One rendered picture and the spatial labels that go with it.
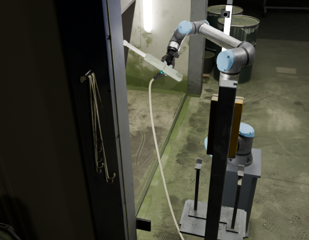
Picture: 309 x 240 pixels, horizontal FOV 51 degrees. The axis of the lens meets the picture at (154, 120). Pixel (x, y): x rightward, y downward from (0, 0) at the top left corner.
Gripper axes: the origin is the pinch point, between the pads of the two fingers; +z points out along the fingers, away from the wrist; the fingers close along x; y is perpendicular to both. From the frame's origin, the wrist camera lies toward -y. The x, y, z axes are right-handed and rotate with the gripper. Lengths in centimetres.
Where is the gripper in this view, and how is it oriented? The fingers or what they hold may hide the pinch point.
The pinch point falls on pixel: (164, 72)
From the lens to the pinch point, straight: 230.7
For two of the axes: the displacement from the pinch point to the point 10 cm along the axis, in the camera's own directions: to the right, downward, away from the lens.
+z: -3.4, 8.8, -3.5
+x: -8.1, -4.6, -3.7
